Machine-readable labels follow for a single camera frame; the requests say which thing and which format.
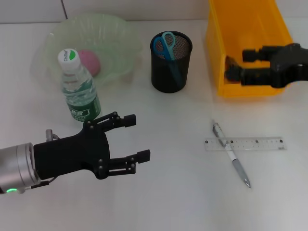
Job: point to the black mesh pen holder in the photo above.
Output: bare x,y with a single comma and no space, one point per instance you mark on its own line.
163,79

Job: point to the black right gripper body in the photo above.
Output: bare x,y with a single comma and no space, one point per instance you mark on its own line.
288,65

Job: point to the yellow plastic bin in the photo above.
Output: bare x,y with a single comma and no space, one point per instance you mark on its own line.
247,29

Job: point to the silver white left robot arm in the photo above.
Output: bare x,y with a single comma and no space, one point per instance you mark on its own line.
14,166

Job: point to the silver white pen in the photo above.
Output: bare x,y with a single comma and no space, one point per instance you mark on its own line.
237,163

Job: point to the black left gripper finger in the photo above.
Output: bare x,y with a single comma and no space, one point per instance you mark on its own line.
130,120
144,156

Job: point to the clear green-label water bottle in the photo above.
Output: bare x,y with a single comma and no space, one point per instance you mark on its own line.
77,91

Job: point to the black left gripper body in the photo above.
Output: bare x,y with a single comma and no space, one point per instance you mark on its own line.
72,156

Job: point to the pink peach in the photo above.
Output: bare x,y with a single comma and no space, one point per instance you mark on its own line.
92,62

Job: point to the transparent plastic ruler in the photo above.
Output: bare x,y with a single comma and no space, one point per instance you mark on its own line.
260,144

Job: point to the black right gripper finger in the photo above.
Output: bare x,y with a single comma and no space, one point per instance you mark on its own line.
249,55
255,77

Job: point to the translucent green fruit plate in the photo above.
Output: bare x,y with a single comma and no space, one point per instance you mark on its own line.
115,43

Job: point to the blue teal scissors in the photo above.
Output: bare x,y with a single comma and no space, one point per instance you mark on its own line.
168,50

